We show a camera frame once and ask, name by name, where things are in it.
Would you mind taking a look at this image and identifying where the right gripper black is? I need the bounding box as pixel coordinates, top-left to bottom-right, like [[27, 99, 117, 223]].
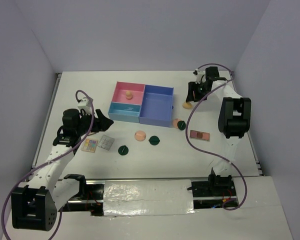
[[185, 81, 211, 103]]

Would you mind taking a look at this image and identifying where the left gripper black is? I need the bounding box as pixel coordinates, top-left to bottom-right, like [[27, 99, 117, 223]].
[[76, 109, 114, 136]]

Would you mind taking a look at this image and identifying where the orange teardrop sponge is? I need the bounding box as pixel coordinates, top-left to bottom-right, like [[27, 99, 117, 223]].
[[182, 102, 193, 110]]

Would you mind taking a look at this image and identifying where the green puff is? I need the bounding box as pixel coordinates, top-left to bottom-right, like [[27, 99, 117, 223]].
[[177, 120, 187, 131], [148, 135, 160, 146], [118, 145, 129, 156]]

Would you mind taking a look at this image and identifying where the peach round puff with ribbon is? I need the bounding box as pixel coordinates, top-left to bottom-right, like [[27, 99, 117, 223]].
[[172, 118, 180, 129]]

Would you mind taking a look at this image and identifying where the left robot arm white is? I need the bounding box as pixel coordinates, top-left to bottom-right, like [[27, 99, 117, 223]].
[[11, 108, 114, 231]]

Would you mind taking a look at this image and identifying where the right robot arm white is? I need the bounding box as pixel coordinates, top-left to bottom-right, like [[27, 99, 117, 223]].
[[182, 63, 252, 177]]

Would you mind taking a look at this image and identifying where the light blue plastic bin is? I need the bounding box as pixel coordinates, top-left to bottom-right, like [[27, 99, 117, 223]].
[[108, 102, 141, 123]]

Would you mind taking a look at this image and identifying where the silver eyeshadow palette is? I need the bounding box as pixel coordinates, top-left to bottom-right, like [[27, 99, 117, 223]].
[[97, 135, 115, 151]]

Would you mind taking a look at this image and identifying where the colourful eyeshadow palette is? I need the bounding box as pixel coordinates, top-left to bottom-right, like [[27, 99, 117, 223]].
[[81, 138, 98, 153]]

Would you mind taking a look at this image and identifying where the purple plastic bin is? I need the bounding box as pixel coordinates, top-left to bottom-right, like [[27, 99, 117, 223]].
[[139, 84, 174, 128]]

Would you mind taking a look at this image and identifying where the three-colour blush palette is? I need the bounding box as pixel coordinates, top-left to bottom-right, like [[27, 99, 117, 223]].
[[189, 130, 210, 142]]

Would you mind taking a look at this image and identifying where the pink plastic bin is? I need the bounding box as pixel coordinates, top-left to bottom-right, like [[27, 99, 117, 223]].
[[112, 81, 146, 105]]

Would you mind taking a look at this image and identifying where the silver foil tape sheet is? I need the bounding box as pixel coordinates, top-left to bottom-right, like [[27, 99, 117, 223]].
[[103, 179, 195, 217]]

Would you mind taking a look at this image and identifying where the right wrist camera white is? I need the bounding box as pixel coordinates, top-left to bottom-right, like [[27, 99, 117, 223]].
[[193, 68, 206, 84]]

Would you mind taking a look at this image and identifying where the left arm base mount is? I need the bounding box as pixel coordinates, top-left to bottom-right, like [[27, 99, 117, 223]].
[[63, 174, 105, 217]]

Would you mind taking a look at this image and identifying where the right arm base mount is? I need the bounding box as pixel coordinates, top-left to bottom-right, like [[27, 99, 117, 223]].
[[187, 170, 239, 210]]

